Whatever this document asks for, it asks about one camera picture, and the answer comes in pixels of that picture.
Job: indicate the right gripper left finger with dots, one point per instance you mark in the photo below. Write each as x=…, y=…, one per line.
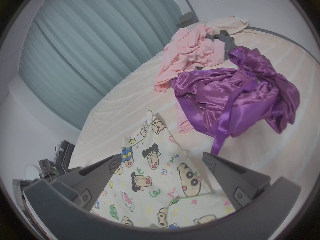
x=95, y=181

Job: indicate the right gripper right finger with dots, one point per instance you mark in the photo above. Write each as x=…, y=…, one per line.
x=235, y=181

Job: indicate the white printed pyjama top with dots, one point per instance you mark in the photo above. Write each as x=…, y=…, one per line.
x=160, y=184

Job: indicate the bed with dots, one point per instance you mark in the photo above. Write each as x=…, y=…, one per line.
x=130, y=104

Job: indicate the dark grey chair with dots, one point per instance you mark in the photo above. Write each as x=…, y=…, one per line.
x=65, y=154

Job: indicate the pale pink garment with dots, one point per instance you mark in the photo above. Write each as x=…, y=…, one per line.
x=183, y=121

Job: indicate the purple satin garment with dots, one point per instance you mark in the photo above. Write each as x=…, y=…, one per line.
x=225, y=96

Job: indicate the blue-green curtain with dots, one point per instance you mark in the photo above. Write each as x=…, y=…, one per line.
x=87, y=46

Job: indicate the dark grey garment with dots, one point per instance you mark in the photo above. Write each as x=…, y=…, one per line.
x=227, y=42

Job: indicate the cream pillow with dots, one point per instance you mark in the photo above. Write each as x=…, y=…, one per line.
x=225, y=25

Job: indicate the grey bedside table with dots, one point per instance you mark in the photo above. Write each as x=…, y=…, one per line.
x=187, y=20

